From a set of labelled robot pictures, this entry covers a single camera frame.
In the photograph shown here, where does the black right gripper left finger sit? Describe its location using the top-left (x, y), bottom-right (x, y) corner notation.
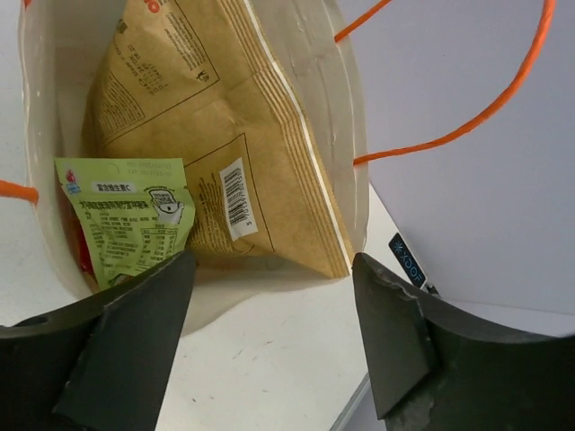
top-left (1, 251), bottom-right (197, 430)

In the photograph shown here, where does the cream paper gift bag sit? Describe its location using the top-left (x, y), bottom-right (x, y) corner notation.
top-left (1, 1), bottom-right (394, 333)

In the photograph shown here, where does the brown potato chips bag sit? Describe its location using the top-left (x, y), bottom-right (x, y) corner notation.
top-left (82, 1), bottom-right (353, 278)

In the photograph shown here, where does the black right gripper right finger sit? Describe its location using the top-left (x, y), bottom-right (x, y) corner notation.
top-left (352, 253), bottom-right (574, 430)

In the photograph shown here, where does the red candy pouch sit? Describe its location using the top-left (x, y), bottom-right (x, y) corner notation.
top-left (60, 201), bottom-right (100, 293)

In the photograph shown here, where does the light green snack pouch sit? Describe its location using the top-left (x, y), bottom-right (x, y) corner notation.
top-left (55, 157), bottom-right (196, 289)

